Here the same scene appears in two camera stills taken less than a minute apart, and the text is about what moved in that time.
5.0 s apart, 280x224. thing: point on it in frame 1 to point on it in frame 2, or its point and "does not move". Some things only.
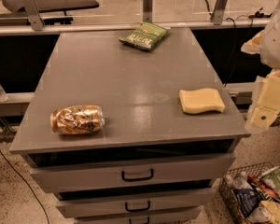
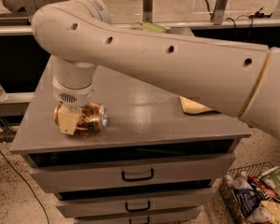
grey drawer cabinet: (130, 126) does not move
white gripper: (276, 49) to (74, 96)
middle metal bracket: (147, 5) does not move
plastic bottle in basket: (240, 182) does not move
